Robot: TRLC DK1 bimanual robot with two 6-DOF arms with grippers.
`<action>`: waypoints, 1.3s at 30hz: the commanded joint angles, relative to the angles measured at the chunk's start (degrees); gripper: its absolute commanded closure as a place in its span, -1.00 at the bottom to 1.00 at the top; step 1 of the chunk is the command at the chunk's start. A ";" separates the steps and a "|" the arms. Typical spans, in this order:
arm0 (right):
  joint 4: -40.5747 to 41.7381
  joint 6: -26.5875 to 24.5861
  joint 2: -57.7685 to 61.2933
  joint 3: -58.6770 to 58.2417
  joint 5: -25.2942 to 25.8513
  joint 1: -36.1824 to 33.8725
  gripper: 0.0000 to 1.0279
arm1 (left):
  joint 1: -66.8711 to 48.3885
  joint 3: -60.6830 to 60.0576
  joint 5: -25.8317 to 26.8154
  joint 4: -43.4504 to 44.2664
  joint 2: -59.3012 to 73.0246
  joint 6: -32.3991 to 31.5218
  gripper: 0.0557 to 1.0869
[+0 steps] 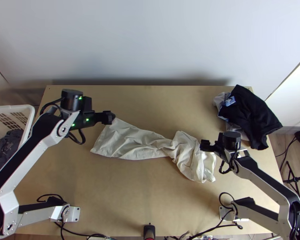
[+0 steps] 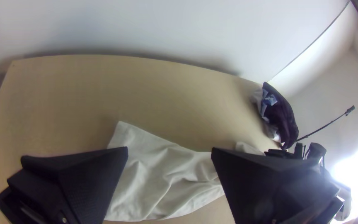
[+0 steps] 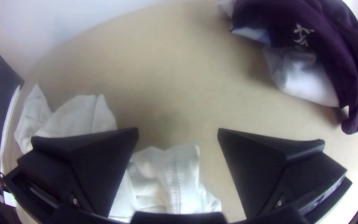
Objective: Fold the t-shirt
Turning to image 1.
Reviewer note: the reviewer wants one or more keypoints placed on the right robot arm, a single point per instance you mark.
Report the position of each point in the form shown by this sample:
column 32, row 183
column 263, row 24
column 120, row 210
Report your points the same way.
column 255, row 172

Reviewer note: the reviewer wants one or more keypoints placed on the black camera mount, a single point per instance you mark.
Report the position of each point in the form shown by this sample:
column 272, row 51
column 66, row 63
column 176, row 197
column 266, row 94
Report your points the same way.
column 149, row 231

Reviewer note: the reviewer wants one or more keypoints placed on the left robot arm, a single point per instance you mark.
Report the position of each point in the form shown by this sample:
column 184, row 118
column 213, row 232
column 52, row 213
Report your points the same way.
column 40, row 147

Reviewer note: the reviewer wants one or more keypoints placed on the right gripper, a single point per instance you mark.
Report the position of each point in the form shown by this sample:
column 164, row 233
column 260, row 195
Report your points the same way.
column 212, row 146

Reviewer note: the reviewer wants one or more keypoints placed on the white laundry basket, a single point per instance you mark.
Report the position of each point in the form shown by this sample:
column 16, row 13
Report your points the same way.
column 15, row 110

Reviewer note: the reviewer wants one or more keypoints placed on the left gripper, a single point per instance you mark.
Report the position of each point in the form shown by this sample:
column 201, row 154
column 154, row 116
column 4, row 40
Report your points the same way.
column 107, row 117

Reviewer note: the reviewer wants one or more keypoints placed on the grey garment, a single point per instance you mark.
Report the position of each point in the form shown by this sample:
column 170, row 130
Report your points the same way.
column 5, row 147

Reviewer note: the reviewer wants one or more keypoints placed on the heap of clothes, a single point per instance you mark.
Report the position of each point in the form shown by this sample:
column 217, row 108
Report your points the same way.
column 247, row 112

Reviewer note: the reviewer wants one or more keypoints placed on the black tripod stand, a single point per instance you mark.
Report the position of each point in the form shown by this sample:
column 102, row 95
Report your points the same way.
column 293, row 178

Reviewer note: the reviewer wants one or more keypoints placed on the white t-shirt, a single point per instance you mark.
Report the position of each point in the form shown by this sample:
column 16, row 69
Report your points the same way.
column 135, row 142

